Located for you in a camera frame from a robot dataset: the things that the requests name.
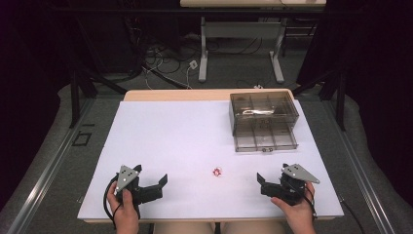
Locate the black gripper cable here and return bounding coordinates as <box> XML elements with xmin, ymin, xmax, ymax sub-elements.
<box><xmin>303</xmin><ymin>184</ymin><xmax>319</xmax><ymax>219</ymax></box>
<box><xmin>102</xmin><ymin>175</ymin><xmax>120</xmax><ymax>230</ymax></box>

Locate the white item in cabinet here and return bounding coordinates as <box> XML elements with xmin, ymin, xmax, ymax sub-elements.
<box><xmin>242</xmin><ymin>108</ymin><xmax>277</xmax><ymax>117</ymax></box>

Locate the tangle of black floor cables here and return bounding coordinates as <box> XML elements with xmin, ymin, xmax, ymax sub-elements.
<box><xmin>123</xmin><ymin>19</ymin><xmax>271</xmax><ymax>89</ymax></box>

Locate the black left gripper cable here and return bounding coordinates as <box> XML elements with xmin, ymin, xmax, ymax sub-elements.
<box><xmin>102</xmin><ymin>175</ymin><xmax>120</xmax><ymax>230</ymax></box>

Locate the white floor cable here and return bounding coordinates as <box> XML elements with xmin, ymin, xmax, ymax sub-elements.
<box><xmin>141</xmin><ymin>48</ymin><xmax>193</xmax><ymax>92</ymax></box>

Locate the black metal stand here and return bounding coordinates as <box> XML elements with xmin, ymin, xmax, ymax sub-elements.
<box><xmin>65</xmin><ymin>61</ymin><xmax>129</xmax><ymax>130</ymax></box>
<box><xmin>291</xmin><ymin>64</ymin><xmax>349</xmax><ymax>133</ymax></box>

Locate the wooden table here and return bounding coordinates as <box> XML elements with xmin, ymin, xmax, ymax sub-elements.
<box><xmin>82</xmin><ymin>88</ymin><xmax>342</xmax><ymax>224</ymax></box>

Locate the aluminium floor rail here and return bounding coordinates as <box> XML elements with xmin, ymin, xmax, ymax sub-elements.
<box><xmin>319</xmin><ymin>97</ymin><xmax>396</xmax><ymax>234</ymax></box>
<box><xmin>6</xmin><ymin>97</ymin><xmax>95</xmax><ymax>234</ymax></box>

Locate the person's right hand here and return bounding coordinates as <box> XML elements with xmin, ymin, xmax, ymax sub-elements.
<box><xmin>270</xmin><ymin>181</ymin><xmax>318</xmax><ymax>234</ymax></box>

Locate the white desk with grey legs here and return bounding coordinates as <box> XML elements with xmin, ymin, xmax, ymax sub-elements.
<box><xmin>179</xmin><ymin>0</ymin><xmax>327</xmax><ymax>84</ymax></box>

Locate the white table mat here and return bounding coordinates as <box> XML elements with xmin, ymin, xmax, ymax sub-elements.
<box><xmin>77</xmin><ymin>99</ymin><xmax>345</xmax><ymax>220</ymax></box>

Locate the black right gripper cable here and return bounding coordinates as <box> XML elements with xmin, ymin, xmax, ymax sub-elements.
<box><xmin>303</xmin><ymin>184</ymin><xmax>319</xmax><ymax>219</ymax></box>

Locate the clear grey drawer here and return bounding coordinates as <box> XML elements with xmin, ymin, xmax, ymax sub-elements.
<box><xmin>233</xmin><ymin>120</ymin><xmax>299</xmax><ymax>153</ymax></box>

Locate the person's left hand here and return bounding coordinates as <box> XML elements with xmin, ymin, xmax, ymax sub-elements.
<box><xmin>106</xmin><ymin>181</ymin><xmax>141</xmax><ymax>234</ymax></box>

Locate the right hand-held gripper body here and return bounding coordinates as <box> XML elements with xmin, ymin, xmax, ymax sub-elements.
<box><xmin>260</xmin><ymin>163</ymin><xmax>321</xmax><ymax>207</ymax></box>

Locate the clear grey drawer cabinet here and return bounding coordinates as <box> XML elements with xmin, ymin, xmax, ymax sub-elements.
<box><xmin>228</xmin><ymin>91</ymin><xmax>300</xmax><ymax>137</ymax></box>

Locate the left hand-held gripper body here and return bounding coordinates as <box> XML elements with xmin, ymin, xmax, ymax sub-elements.
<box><xmin>114</xmin><ymin>165</ymin><xmax>164</xmax><ymax>207</ymax></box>

